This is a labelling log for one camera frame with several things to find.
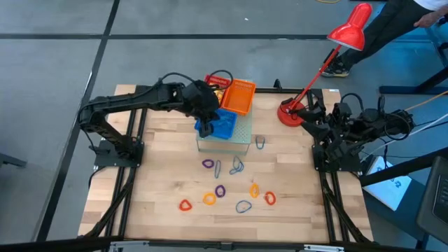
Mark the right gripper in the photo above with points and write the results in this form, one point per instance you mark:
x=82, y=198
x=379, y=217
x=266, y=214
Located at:
x=337, y=120

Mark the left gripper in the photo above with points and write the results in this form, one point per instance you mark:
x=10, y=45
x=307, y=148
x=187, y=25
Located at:
x=201, y=99

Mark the purple rubber band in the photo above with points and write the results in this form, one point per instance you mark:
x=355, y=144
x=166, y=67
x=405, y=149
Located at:
x=203, y=163
x=216, y=192

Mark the yellow snack packets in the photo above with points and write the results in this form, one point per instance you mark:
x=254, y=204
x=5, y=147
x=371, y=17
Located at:
x=220, y=97

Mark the blue rubber band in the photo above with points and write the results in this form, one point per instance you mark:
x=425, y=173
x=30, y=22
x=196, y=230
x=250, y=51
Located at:
x=256, y=143
x=237, y=208
x=215, y=169
x=241, y=168

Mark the orange rubber band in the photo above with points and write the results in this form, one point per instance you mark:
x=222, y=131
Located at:
x=204, y=199
x=251, y=190

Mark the orange plastic basket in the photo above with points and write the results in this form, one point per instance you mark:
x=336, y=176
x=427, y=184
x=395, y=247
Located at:
x=239, y=98
x=181, y=207

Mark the red rubber band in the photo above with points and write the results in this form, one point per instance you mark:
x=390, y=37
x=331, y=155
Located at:
x=266, y=198

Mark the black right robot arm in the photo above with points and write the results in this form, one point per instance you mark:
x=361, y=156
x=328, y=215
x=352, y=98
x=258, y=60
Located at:
x=371, y=124

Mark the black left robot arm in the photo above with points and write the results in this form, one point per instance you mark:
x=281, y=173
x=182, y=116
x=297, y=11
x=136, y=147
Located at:
x=133, y=99

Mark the red desk lamp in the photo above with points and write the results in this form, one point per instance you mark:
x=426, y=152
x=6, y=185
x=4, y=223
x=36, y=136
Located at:
x=350, y=33

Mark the blue plastic basket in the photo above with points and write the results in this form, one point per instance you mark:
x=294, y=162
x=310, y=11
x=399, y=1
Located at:
x=225, y=126

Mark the red plastic basket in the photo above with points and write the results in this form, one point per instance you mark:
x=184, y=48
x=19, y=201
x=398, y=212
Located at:
x=217, y=80

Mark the black diagonal beam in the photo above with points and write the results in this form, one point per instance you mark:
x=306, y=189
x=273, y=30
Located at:
x=402, y=169

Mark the white box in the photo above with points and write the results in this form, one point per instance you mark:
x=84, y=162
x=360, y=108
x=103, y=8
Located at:
x=388, y=190

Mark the black table leg stand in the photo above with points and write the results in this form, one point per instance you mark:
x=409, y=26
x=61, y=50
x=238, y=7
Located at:
x=430, y=82

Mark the person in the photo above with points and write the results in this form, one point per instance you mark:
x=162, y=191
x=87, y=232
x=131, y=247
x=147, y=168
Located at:
x=392, y=24

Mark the grey laptop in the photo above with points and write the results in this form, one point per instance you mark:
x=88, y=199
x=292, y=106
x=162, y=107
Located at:
x=434, y=203

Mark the person's hand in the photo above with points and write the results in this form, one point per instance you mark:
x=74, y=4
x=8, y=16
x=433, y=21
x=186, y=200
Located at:
x=427, y=19

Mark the black rig crossbar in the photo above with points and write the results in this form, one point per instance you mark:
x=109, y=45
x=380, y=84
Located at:
x=52, y=245

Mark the grey chair base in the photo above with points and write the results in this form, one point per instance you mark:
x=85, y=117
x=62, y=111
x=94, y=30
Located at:
x=10, y=160

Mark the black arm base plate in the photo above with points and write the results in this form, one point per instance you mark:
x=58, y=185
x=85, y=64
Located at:
x=320, y=162
x=105, y=157

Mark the black aluminium table frame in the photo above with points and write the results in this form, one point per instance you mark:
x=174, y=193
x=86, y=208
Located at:
x=266, y=90

